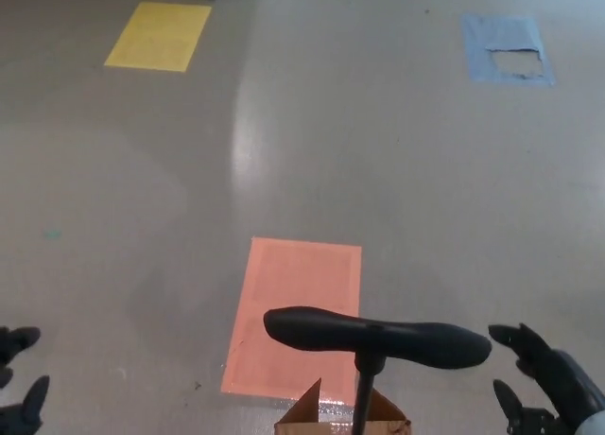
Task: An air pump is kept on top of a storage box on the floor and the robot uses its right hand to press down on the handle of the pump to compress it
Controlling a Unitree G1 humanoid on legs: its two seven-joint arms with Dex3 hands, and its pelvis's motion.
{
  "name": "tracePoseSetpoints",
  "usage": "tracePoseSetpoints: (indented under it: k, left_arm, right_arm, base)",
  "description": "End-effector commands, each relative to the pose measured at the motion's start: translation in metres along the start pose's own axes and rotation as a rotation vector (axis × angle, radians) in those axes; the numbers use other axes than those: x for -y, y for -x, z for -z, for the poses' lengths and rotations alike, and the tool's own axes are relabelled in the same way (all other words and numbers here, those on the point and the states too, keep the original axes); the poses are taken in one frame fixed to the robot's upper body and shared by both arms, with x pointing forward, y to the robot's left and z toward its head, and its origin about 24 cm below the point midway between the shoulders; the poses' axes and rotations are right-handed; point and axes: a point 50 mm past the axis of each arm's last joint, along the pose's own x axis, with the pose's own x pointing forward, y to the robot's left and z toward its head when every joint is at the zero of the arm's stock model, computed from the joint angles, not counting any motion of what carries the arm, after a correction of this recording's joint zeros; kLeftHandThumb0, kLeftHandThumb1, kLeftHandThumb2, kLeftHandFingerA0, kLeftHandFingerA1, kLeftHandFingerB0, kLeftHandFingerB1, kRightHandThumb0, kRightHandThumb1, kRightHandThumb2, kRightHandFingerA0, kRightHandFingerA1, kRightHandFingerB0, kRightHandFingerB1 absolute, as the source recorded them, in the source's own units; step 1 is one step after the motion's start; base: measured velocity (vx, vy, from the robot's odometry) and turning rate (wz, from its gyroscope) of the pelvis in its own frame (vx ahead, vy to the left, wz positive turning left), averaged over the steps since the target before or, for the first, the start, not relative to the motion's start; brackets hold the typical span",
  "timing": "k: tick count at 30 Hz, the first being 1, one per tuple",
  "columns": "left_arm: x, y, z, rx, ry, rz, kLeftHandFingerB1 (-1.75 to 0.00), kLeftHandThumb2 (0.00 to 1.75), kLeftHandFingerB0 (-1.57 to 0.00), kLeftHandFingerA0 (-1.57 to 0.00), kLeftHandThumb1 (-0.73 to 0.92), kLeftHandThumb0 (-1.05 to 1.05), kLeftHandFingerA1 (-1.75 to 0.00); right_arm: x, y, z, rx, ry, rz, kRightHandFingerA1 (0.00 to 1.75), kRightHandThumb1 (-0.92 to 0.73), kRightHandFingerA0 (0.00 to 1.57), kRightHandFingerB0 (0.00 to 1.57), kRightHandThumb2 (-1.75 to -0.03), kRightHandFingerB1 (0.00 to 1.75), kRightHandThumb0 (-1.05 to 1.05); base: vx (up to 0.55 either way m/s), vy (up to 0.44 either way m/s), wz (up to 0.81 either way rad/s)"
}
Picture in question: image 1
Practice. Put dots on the yellow floor sheet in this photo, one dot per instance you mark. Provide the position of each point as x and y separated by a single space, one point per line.
158 38

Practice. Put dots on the brown cardboard box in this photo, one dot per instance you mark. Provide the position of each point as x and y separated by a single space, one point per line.
307 406

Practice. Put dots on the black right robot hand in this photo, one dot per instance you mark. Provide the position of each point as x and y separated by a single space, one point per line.
562 388

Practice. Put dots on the orange floor sheet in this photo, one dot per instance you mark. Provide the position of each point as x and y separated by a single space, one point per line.
293 288

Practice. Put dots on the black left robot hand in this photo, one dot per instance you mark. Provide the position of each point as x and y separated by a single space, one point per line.
19 416

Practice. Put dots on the torn blue floor sheet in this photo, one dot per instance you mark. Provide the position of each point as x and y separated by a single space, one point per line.
477 52

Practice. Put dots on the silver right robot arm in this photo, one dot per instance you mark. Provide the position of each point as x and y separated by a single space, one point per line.
594 425

